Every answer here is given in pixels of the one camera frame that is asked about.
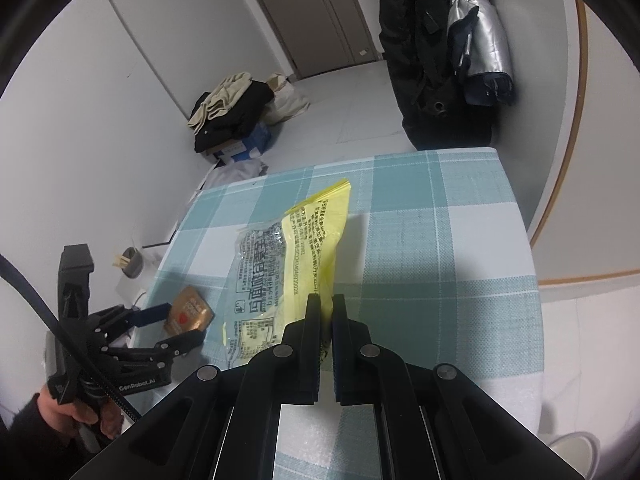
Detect black hanging coat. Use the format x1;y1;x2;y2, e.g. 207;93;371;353
375;0;501;152

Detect silver folded umbrella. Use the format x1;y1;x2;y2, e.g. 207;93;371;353
440;0;516;107

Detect beige clothes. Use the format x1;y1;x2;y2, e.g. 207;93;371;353
187;72;253;136

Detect grey cup with sticks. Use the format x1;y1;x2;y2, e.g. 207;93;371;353
112;246;146;280

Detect black clothes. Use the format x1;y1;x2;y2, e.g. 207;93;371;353
192;80;276;153

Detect person's left forearm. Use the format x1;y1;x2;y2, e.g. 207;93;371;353
0;392;101;480

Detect grey door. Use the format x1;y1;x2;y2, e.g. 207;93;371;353
235;0;386;81

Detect brown snack packet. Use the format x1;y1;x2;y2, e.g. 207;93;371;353
162;285;216;336

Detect blue cardboard box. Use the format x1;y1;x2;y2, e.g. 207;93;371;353
215;120;273;166

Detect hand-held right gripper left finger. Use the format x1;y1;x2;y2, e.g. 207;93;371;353
70;294;323;480

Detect person's left hand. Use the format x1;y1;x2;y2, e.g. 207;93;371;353
40;380;123;441

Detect white round container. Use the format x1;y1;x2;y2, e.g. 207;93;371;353
547;431;601;480

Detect teal checked tablecloth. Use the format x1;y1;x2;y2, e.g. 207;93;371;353
125;147;543;480

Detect white tote bag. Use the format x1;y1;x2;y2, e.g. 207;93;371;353
262;72;312;126

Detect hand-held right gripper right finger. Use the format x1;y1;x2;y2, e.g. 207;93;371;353
331;294;586;480

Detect large yellow snack packet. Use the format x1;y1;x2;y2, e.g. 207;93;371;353
220;177;353;371

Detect white side table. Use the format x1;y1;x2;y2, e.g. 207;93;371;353
107;230;173;311

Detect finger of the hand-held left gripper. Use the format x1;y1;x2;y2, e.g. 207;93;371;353
102;329;206;368
90;303;172;346

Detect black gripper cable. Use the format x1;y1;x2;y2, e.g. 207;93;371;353
0;254;143;423

